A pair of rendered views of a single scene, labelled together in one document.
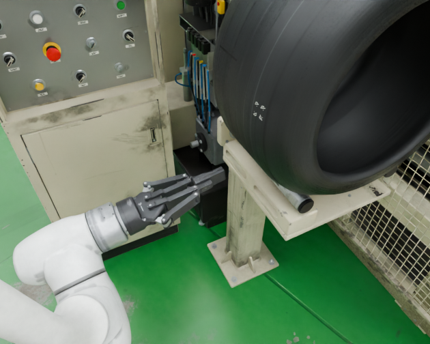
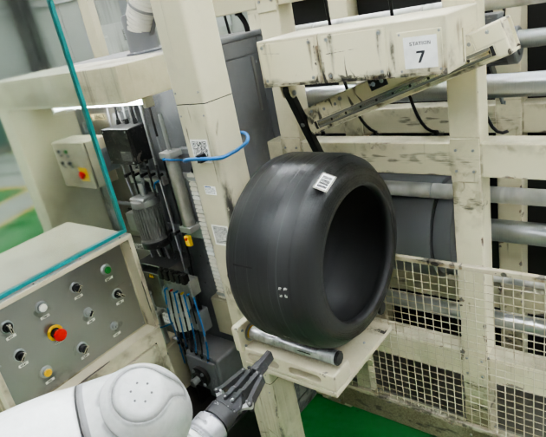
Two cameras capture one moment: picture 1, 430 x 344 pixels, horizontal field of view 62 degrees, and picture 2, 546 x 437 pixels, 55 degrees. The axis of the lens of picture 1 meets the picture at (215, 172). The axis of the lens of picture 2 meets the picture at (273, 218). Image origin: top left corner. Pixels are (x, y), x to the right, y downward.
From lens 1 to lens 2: 0.73 m
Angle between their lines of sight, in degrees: 29
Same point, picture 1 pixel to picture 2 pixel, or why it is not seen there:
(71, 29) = (69, 306)
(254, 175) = (285, 358)
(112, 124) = not seen: hidden behind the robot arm
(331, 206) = (355, 356)
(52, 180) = not seen: outside the picture
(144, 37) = (130, 290)
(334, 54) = (314, 240)
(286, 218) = (328, 376)
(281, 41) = (280, 245)
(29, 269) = not seen: outside the picture
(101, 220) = (204, 423)
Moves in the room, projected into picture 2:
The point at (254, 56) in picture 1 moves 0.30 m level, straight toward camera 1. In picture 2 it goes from (265, 260) to (311, 315)
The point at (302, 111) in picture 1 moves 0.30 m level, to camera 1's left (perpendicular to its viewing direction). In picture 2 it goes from (310, 280) to (200, 326)
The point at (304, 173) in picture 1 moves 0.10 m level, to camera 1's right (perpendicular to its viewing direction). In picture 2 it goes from (328, 324) to (359, 310)
